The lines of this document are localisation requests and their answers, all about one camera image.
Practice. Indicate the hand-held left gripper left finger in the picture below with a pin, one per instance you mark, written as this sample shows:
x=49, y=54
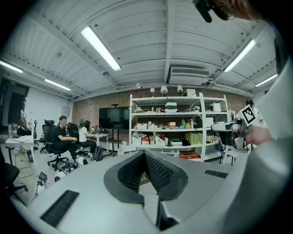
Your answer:
x=128, y=176

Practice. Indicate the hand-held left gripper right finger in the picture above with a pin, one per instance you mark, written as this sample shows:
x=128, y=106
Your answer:
x=162, y=176

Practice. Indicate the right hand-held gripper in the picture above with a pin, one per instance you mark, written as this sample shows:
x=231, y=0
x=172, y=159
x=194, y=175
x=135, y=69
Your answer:
x=242, y=128

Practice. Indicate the orange flat box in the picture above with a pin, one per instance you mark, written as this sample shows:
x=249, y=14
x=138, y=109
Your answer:
x=188, y=155

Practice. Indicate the person's right hand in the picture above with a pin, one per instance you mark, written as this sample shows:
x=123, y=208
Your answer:
x=259, y=135

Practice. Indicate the plain black backpack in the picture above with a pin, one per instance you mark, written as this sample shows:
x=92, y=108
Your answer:
x=98, y=153

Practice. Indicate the white shelving unit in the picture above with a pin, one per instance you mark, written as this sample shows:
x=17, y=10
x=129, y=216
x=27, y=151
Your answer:
x=202, y=137

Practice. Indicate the white desk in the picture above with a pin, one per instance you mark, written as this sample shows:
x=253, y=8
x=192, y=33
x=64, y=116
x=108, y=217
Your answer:
x=100, y=136
x=19, y=139

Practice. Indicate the green bag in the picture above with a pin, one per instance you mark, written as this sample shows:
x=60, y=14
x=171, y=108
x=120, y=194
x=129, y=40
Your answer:
x=194, y=138

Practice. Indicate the long ceiling tube light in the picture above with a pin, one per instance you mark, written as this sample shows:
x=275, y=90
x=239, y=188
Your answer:
x=266, y=80
x=10, y=66
x=57, y=84
x=239, y=56
x=100, y=48

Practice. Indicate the large black television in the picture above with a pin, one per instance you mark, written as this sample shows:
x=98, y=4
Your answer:
x=114, y=117

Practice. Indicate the black striped backpack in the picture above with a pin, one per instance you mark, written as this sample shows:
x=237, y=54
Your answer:
x=68, y=166

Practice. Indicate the black office chair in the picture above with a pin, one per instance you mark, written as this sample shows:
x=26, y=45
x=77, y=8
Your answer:
x=47, y=134
x=9, y=173
x=72, y=131

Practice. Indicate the white ceiling air conditioner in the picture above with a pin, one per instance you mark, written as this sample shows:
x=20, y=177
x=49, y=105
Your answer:
x=190, y=76

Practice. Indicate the white lamp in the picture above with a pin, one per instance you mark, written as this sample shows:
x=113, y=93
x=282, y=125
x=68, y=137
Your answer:
x=139, y=85
x=180, y=88
x=152, y=90
x=164, y=89

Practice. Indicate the small black screen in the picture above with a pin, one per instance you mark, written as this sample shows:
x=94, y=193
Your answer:
x=42, y=176

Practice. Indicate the person's face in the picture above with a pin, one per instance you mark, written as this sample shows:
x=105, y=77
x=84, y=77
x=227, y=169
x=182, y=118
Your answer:
x=242, y=9

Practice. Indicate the black head-mounted camera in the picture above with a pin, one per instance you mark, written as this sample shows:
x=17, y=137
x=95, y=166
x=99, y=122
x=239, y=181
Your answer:
x=206, y=10

